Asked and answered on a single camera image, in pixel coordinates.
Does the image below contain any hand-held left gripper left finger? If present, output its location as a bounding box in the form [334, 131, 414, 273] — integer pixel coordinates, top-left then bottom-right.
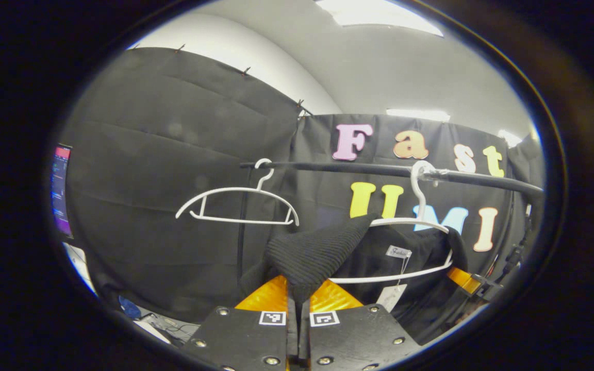
[179, 274, 298, 371]

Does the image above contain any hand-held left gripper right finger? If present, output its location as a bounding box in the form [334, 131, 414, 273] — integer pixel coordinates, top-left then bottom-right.
[298, 278, 422, 371]

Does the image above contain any black knit cardigan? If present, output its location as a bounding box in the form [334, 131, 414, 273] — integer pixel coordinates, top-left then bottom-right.
[238, 214, 483, 343]

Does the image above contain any white plastic clothes hanger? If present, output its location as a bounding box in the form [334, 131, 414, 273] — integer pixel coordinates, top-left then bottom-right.
[328, 161, 455, 285]
[175, 158, 300, 227]

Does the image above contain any black metal clothes rack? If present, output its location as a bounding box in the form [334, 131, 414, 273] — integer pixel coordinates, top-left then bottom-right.
[238, 161, 545, 289]

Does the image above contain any ceiling light panel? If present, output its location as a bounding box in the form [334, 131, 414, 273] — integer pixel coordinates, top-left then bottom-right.
[315, 0, 444, 37]
[498, 129, 523, 147]
[386, 108, 451, 123]

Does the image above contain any blue object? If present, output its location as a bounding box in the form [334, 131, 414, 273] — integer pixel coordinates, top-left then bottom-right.
[118, 295, 143, 320]

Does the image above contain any black backdrop cloth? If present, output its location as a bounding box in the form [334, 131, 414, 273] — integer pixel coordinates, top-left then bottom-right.
[57, 46, 545, 330]

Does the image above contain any computer monitor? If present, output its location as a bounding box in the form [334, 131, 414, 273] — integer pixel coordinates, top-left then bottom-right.
[51, 144, 74, 240]

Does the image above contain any tangle of black cables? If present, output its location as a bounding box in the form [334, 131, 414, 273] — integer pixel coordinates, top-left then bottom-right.
[142, 312, 200, 343]

